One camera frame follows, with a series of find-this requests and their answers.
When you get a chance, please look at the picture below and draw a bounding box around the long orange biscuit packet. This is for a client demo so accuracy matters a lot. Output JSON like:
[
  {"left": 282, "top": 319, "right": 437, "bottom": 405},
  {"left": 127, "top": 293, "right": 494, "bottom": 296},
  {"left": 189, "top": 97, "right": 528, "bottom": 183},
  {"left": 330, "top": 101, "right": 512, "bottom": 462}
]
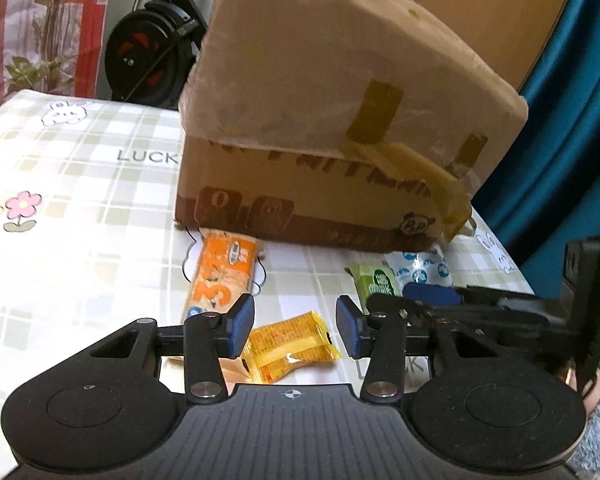
[{"left": 182, "top": 229, "right": 266, "bottom": 321}]

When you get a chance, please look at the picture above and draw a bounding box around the person right hand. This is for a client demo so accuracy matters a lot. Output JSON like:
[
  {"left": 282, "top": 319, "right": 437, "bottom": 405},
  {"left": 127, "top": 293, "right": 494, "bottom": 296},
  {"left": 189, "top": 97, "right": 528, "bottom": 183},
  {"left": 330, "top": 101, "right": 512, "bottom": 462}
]
[{"left": 557, "top": 362, "right": 600, "bottom": 417}]

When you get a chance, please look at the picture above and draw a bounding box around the white blue dotted packet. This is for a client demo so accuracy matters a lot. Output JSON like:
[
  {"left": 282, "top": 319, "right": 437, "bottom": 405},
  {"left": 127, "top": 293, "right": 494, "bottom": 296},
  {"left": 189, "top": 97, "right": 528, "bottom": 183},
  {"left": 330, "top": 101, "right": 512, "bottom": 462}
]
[{"left": 384, "top": 245, "right": 453, "bottom": 290}]

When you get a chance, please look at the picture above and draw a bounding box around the green small snack packet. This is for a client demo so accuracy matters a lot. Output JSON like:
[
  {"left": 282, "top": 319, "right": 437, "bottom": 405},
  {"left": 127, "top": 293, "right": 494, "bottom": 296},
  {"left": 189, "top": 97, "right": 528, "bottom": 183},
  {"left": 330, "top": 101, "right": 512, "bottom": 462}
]
[{"left": 346, "top": 263, "right": 401, "bottom": 314}]

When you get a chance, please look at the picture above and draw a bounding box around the orange snack packet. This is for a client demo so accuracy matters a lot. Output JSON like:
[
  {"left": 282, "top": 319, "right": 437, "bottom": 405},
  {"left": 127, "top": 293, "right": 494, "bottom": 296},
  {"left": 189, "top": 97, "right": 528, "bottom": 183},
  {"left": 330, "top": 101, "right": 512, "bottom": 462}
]
[{"left": 240, "top": 311, "right": 341, "bottom": 385}]

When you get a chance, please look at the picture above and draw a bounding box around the teal curtain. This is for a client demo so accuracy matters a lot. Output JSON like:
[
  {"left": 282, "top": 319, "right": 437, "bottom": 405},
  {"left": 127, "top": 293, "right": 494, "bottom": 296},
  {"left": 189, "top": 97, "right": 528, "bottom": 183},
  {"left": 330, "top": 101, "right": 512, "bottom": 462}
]
[{"left": 474, "top": 0, "right": 600, "bottom": 297}]

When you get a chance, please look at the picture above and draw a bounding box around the plaid tablecloth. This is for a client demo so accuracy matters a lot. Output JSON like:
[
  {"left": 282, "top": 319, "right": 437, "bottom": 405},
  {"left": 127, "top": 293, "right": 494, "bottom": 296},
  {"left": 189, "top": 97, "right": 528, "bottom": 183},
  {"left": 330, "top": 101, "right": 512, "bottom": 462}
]
[{"left": 0, "top": 91, "right": 532, "bottom": 479}]

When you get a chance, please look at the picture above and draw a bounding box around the cardboard box with plastic liner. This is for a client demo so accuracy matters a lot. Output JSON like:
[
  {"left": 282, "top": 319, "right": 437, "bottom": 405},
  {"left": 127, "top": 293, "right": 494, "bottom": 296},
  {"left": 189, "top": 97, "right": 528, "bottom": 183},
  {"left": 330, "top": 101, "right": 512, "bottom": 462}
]
[{"left": 175, "top": 0, "right": 528, "bottom": 252}]

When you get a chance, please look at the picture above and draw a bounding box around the black exercise bike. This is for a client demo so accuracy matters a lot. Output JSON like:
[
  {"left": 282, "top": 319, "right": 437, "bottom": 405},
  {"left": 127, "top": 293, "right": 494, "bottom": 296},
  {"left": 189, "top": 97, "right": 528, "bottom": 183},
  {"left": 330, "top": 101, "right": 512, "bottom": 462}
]
[{"left": 104, "top": 0, "right": 208, "bottom": 110}]

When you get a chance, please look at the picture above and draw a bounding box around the red printed backdrop curtain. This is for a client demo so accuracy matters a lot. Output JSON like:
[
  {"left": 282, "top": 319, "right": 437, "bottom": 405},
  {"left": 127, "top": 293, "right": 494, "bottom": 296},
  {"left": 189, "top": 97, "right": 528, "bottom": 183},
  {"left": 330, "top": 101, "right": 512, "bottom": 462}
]
[{"left": 0, "top": 0, "right": 108, "bottom": 106}]

